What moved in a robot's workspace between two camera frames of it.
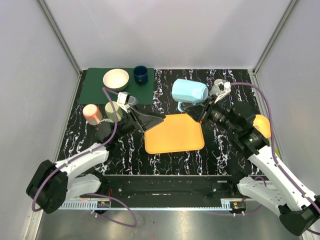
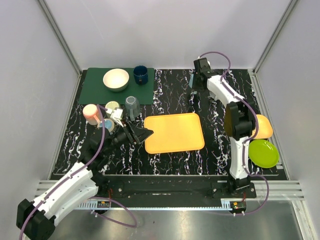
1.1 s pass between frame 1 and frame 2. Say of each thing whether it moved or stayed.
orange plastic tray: stayed
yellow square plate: stayed
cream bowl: stayed
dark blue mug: stayed
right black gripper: moved
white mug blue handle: moved
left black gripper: moved
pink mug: stayed
